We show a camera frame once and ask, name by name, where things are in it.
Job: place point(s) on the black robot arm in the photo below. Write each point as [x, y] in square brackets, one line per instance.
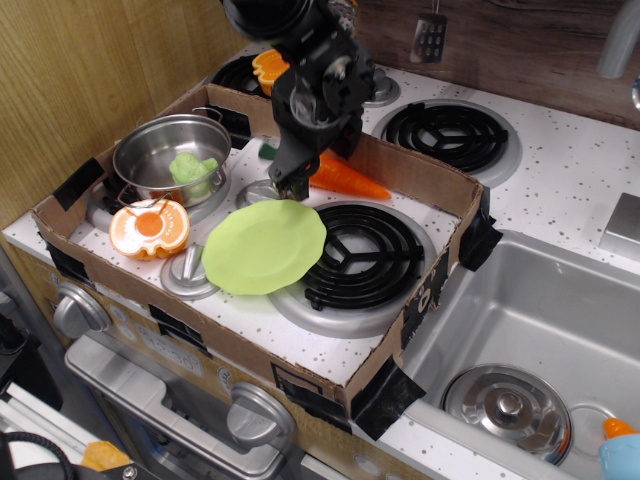
[306, 33]

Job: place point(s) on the orange cloth scrap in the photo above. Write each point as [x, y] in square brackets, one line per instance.
[102, 455]

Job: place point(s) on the steel pot lid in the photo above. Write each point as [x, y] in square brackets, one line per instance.
[513, 405]

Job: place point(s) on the silver oven door handle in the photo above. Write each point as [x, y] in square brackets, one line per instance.
[182, 438]

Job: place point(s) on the orange toy pumpkin half back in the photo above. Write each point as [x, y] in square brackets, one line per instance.
[268, 67]

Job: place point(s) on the orange toy pumpkin half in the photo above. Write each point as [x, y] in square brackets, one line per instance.
[268, 67]
[147, 232]

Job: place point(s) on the green toy lettuce piece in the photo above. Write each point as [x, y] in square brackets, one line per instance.
[187, 169]

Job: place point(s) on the black back right burner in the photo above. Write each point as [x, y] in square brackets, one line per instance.
[461, 136]

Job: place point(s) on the light green plastic plate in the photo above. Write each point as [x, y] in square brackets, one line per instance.
[264, 247]

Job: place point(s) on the black front left burner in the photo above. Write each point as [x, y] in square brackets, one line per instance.
[116, 193]

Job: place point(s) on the grey faucet handle block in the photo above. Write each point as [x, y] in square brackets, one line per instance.
[621, 234]

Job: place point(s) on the hanging metal spatula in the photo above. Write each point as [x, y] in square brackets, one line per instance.
[429, 37]

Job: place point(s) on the grey oven knob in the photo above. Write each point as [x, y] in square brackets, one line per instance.
[256, 418]
[78, 312]

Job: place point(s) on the grey oven knob left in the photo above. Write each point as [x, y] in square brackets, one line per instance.
[78, 312]

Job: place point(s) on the grey stovetop knob middle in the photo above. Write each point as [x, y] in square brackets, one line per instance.
[255, 192]

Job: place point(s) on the orange toy carrot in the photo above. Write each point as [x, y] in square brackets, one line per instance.
[335, 176]

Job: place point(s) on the orange toy pumpkin half front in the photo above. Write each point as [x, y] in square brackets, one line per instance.
[147, 232]

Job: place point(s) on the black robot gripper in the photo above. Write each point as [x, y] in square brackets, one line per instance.
[315, 115]

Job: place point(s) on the blue orange toy bottle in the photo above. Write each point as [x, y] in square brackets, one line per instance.
[619, 454]

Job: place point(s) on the grey stovetop knob front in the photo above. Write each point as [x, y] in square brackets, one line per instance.
[183, 275]

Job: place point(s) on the hanging metal strainer spoon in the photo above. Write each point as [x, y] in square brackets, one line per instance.
[348, 12]

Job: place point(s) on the grey oven knob right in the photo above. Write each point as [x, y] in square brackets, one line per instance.
[256, 418]

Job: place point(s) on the black front right burner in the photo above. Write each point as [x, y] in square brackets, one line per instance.
[370, 257]

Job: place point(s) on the brown cardboard fence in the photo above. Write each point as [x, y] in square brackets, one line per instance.
[347, 383]

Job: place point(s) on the grey stovetop knob back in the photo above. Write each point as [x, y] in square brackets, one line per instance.
[387, 90]

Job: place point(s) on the grey stovetop knob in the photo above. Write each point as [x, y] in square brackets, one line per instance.
[387, 90]
[183, 275]
[255, 192]

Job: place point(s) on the grey toy faucet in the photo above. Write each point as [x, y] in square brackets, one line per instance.
[620, 42]

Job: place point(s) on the small steel pot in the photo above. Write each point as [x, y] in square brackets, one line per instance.
[145, 159]

